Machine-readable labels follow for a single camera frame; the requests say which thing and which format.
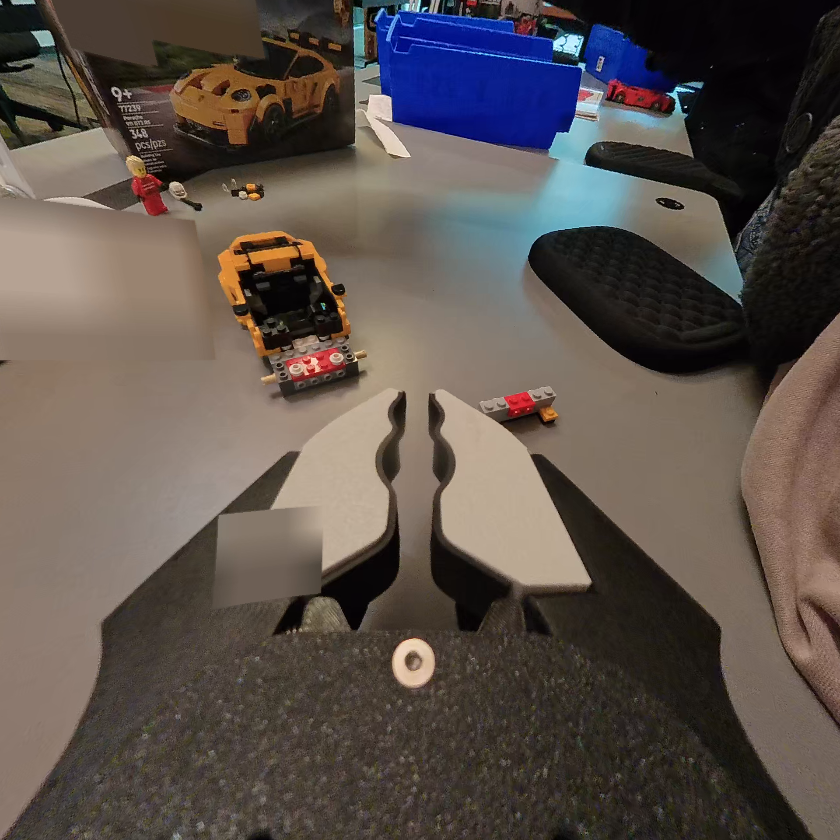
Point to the red lego brick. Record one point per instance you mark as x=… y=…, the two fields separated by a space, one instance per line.
x=518 y=403

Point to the blue plastic bin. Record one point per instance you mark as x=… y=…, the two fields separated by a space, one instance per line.
x=472 y=98
x=459 y=29
x=610 y=52

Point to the person's pink garment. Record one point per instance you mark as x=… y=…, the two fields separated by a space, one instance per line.
x=807 y=525

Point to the red lego minifigure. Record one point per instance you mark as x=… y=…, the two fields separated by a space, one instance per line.
x=149 y=190

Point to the red lego car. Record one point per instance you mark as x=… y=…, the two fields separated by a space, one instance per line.
x=640 y=95

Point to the grey lego plate orange ends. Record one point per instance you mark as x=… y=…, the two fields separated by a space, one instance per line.
x=550 y=415

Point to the black desk grommet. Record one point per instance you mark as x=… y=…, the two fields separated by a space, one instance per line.
x=669 y=204

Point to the white lego minifigure helmet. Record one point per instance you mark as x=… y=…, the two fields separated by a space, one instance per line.
x=178 y=189

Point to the light grey lego bracket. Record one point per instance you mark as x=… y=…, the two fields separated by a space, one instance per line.
x=493 y=407

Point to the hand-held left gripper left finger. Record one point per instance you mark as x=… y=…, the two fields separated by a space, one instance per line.
x=341 y=485

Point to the black lego set box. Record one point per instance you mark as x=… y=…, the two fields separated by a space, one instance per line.
x=295 y=131

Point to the torn white paper scrap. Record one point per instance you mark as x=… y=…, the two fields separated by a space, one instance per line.
x=390 y=138
x=379 y=108

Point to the black quilted cushion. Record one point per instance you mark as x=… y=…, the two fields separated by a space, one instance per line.
x=636 y=295

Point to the pile of small lego pieces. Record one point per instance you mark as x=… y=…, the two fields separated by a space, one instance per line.
x=246 y=190

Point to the plaid cloth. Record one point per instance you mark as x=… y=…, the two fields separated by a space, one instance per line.
x=754 y=229

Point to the black rounded bar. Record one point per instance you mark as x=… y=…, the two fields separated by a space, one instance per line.
x=663 y=167

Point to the black office chair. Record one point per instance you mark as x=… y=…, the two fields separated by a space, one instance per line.
x=19 y=46

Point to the yellow lego car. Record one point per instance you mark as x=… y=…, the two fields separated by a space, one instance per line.
x=262 y=253

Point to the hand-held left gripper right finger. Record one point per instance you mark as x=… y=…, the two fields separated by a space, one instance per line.
x=505 y=512

